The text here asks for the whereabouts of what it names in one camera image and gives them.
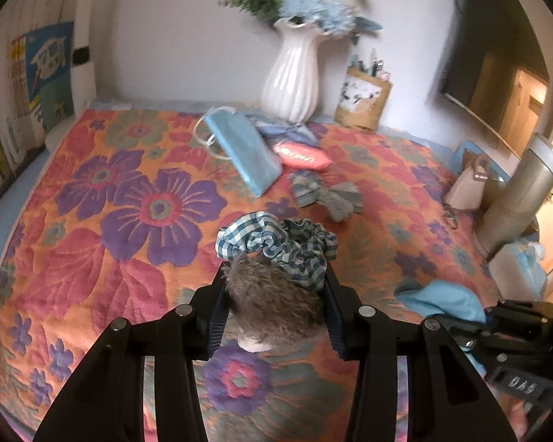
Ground beige handbag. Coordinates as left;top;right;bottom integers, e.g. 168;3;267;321
444;157;490;229

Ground white post with black band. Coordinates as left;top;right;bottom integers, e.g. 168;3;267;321
72;0;95;103

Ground blue and white flowers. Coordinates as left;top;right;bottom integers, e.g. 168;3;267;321
219;0;383;45

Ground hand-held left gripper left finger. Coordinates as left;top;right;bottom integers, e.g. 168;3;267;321
32;262;232;442

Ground blue case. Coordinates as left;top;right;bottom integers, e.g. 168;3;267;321
452;142;495;176

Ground stack of blue face masks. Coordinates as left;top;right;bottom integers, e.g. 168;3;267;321
194;106;285;198

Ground pink tissue packet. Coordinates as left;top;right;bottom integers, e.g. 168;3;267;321
272;142;329;169

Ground brown pen holder box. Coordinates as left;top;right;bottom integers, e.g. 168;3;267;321
334;48;394;132

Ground white ribbed vase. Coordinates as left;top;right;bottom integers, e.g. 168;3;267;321
260;18;326;124

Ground checked bow hair clip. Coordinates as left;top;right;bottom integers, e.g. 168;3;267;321
288;170;365;223

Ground floral blanket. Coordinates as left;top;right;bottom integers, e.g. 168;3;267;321
0;108;535;442

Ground dark flat screen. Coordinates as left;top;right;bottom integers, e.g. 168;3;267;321
440;0;553;158

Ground row of books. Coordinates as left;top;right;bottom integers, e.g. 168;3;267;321
0;0;77;200

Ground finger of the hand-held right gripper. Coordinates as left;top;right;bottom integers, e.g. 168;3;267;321
485;300;553;327

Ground blue checked scrunchie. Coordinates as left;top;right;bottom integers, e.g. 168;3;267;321
216;211;340;294

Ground blue cloth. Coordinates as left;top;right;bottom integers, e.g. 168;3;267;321
394;277;487;326

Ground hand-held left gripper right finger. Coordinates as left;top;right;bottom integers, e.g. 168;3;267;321
320;266;522;442

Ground silver cylindrical lamp base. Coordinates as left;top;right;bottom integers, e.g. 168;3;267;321
477;46;553;259

